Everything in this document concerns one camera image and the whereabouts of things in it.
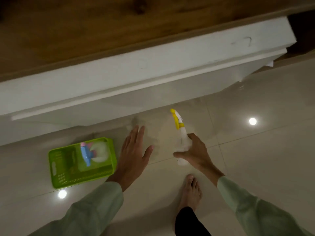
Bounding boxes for person's right hand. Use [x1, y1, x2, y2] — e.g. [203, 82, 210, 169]
[173, 133, 223, 181]

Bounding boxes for person's left hand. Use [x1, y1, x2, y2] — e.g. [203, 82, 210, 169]
[108, 125, 155, 192]

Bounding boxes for clear spray bottle yellow nozzle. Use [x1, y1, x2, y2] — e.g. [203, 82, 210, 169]
[170, 108, 193, 166]

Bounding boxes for person's left forearm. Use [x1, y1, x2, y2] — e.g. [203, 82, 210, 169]
[28, 175, 128, 236]

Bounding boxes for person's right forearm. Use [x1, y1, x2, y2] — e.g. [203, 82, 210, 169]
[203, 167, 313, 236]

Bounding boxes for person's bare foot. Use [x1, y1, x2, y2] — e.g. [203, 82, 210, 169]
[177, 174, 203, 213]

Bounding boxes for white round cloth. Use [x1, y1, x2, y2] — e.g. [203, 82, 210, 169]
[91, 141, 112, 163]

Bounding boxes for blue spray bottle pink cap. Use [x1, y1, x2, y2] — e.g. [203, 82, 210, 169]
[79, 142, 95, 167]

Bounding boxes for person's leg black trousers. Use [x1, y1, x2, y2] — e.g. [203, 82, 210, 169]
[174, 206, 212, 236]

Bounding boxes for white furniture base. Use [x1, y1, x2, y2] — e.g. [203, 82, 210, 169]
[0, 16, 297, 147]

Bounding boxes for green plastic basket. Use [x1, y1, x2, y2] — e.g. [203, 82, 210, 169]
[48, 137, 117, 189]

